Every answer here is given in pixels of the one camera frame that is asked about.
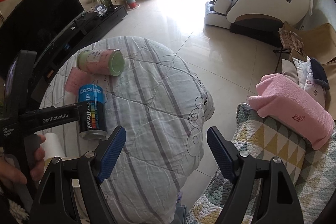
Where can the person's left hand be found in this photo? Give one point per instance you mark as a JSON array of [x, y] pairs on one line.
[[10, 174]]

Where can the black flat television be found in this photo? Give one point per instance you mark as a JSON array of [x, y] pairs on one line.
[[32, 26]]

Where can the black TV cabinet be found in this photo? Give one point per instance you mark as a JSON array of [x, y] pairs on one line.
[[83, 31]]

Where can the folded pink towel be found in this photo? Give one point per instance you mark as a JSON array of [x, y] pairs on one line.
[[282, 99]]

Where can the round glass ornament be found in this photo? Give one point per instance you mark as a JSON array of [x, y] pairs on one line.
[[100, 9]]

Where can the pink paper cup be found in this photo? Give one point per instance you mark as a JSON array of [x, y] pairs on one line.
[[76, 79]]

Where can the blue black CoolTowel can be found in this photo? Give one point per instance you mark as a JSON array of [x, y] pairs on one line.
[[92, 121]]

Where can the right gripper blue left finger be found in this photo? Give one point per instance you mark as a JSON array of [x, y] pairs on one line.
[[93, 168]]

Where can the white floral pillow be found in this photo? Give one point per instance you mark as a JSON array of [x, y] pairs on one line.
[[307, 82]]

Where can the checkered folding stool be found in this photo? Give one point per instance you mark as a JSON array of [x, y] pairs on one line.
[[289, 41]]

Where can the pink green lidded canister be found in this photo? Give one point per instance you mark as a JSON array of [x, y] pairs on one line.
[[102, 62]]

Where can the navy blue cushion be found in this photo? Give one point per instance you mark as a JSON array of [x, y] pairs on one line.
[[319, 74]]

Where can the tan sofa cover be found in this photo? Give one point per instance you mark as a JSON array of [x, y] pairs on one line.
[[320, 44]]

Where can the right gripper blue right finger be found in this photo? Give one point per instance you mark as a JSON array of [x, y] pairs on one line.
[[240, 169]]

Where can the white paper cup left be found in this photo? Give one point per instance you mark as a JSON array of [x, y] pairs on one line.
[[52, 147]]

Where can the white brown massage chair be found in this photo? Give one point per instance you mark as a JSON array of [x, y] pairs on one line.
[[257, 19]]

